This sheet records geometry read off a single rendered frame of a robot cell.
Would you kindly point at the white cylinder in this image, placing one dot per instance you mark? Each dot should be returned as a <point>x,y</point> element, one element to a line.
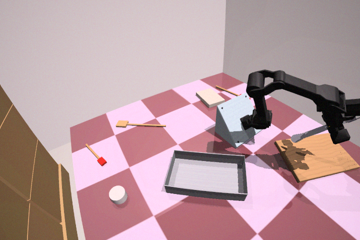
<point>118,195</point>

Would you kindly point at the cream flat rectangular board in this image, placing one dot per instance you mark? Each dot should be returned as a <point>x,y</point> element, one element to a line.
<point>210,97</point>

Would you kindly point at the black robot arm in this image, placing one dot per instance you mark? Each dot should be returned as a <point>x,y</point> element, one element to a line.
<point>328,99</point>

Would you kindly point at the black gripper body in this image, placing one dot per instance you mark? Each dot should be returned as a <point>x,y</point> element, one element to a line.
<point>338,134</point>

